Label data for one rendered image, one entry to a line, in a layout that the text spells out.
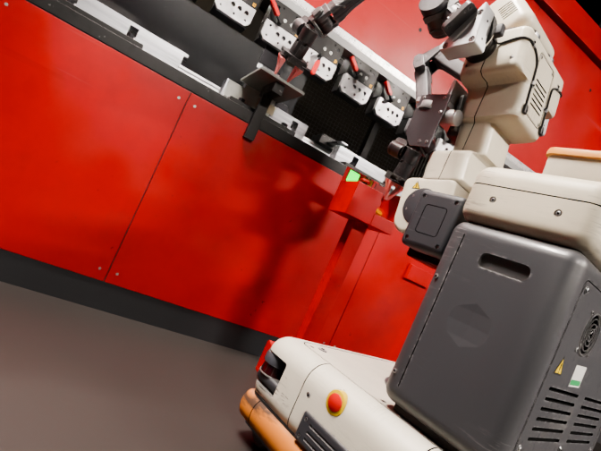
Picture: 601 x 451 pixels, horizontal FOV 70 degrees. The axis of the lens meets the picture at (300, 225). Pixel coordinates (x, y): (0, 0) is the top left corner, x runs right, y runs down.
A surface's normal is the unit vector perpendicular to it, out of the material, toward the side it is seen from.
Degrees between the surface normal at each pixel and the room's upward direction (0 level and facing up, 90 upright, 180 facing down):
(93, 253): 90
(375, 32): 90
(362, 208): 90
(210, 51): 90
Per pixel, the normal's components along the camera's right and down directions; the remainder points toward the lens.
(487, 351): -0.70, -0.33
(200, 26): 0.40, 0.15
